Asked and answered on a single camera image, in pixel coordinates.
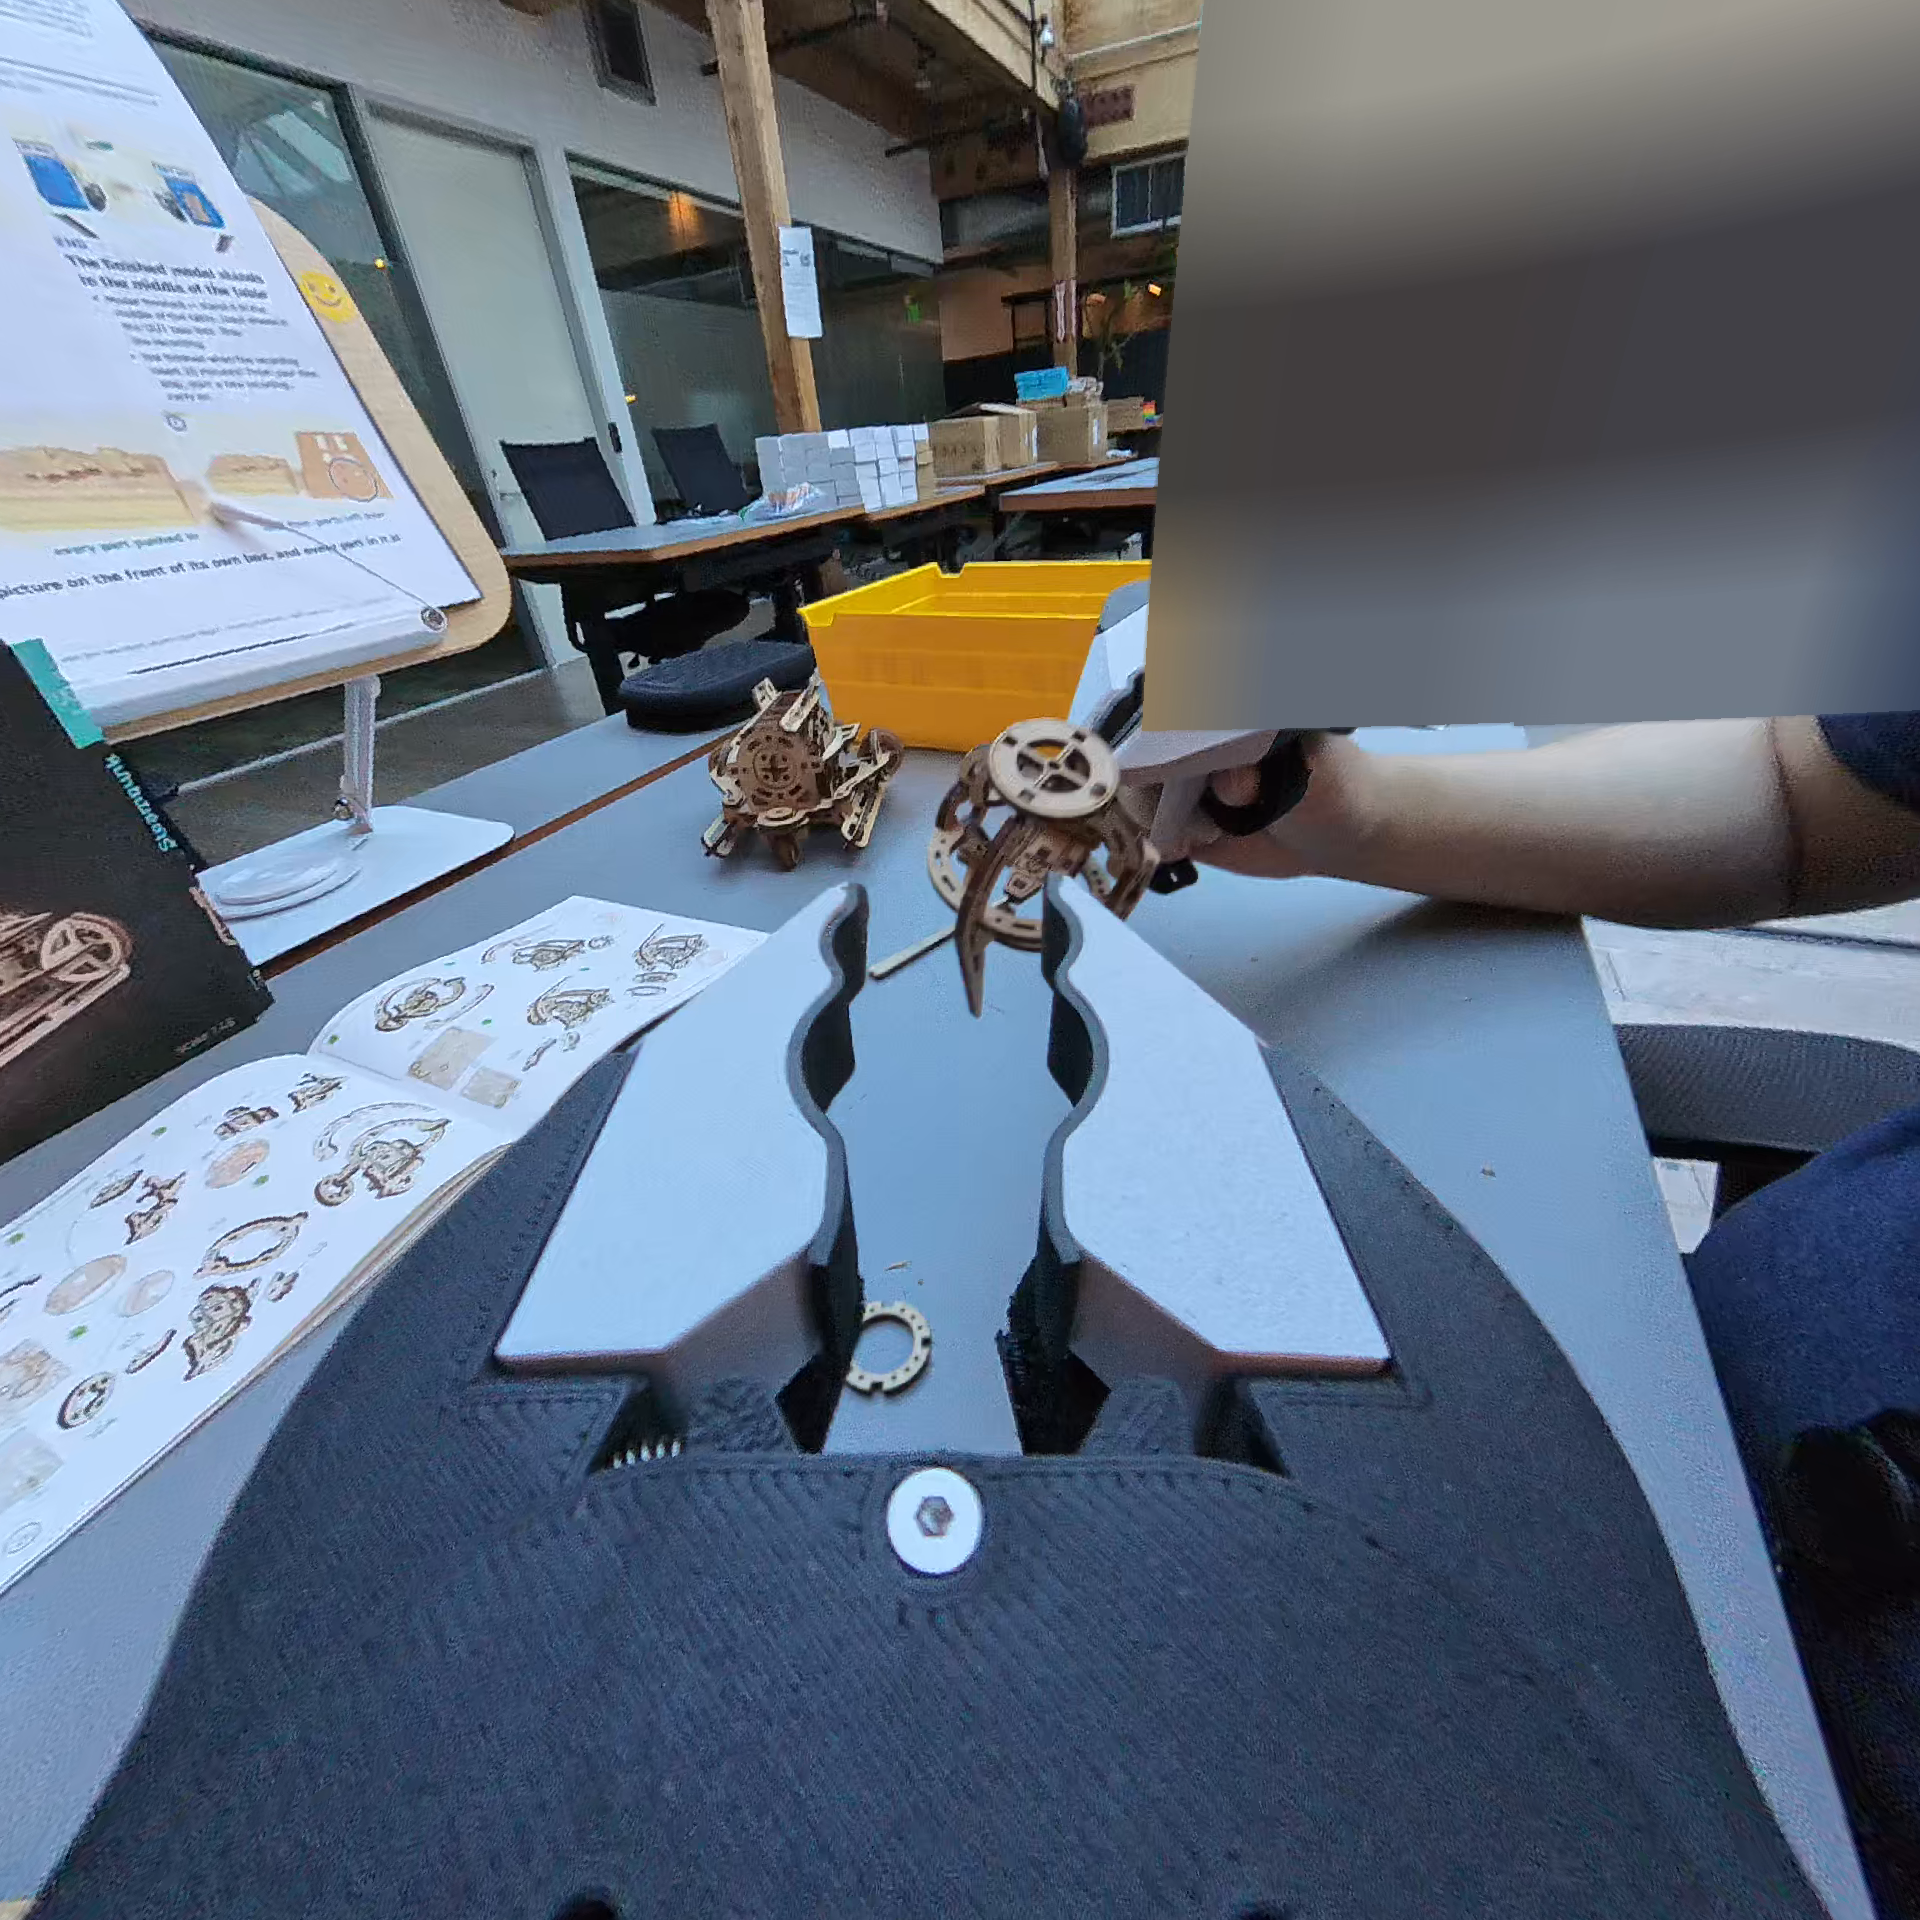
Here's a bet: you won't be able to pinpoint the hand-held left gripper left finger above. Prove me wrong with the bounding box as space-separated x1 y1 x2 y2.
492 882 873 1453

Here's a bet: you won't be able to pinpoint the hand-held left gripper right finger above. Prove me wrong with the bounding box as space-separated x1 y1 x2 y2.
1026 882 1396 1453

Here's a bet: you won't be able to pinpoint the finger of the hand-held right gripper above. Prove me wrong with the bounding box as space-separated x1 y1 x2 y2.
1068 575 1155 751

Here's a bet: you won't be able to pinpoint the small round wooden gear model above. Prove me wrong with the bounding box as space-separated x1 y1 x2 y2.
926 721 1163 1020

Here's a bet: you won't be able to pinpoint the person's right forearm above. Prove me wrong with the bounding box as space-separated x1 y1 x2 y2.
1394 716 1920 933

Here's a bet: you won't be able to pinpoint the finished wooden submarine model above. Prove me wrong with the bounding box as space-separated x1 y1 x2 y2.
702 675 905 874

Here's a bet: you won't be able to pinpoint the black model kit box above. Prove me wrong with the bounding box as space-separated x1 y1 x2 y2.
0 637 275 1167

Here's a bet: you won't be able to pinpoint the person's right hand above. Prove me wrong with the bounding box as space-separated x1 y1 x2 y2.
1195 730 1414 886

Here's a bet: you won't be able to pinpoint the yellow plastic bin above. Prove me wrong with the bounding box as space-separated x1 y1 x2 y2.
799 561 1155 755

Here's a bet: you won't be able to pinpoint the stack of white boxes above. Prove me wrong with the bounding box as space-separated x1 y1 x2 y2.
754 422 939 519

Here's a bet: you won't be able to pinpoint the black textured cushion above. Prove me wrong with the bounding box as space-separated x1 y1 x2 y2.
617 641 818 735

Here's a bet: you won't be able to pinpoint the grey background desk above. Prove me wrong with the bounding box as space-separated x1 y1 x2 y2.
502 478 993 706

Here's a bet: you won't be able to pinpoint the black office chair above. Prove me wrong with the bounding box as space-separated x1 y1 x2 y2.
652 422 751 519
498 438 641 541

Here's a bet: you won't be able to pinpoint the open instruction booklet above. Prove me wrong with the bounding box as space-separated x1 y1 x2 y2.
0 895 771 1601

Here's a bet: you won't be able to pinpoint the person's office chair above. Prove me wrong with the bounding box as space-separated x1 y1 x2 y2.
1612 1020 1920 1202

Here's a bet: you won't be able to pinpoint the person's right leg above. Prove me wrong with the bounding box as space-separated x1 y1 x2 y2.
1686 1111 1920 1920

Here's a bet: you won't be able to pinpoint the instruction sheet on stand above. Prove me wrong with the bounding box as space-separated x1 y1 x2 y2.
0 0 518 969

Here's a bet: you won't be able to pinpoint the printed instruction sheets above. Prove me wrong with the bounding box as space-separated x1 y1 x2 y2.
0 0 482 723

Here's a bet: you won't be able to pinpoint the wooden ring part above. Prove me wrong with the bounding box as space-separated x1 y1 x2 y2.
839 1303 935 1402

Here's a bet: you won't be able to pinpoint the wooden post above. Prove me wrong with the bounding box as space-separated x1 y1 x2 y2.
703 0 825 437

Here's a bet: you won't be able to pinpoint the wall vent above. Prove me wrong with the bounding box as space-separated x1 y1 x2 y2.
583 0 657 105

